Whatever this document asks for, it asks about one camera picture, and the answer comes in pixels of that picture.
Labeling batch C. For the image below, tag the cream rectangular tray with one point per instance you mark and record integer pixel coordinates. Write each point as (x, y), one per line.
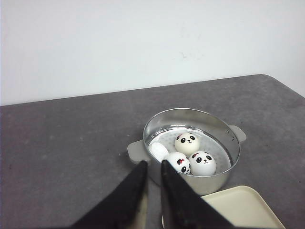
(244, 208)

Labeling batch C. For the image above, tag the panda bun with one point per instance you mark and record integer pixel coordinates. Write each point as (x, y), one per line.
(159, 151)
(179, 162)
(202, 164)
(187, 143)

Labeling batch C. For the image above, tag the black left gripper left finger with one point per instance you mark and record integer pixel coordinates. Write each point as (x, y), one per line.
(124, 208)

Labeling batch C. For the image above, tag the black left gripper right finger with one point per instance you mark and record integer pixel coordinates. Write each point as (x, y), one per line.
(182, 208)

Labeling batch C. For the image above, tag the stainless steel steamer pot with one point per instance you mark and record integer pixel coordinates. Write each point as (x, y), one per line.
(221, 141)

